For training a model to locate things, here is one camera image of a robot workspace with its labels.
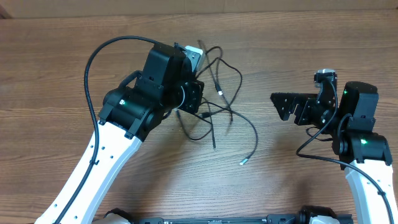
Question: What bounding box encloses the thick black usb cable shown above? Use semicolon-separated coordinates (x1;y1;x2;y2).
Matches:
175;39;243;151

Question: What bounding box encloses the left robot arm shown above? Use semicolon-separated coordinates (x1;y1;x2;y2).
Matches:
36;44;204;223

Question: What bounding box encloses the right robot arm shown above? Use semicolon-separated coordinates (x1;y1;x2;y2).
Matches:
271;80;397;223

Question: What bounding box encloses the cardboard back panel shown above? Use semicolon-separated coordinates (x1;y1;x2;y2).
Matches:
1;0;397;19

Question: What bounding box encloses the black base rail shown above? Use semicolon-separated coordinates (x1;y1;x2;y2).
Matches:
132;214;307;224

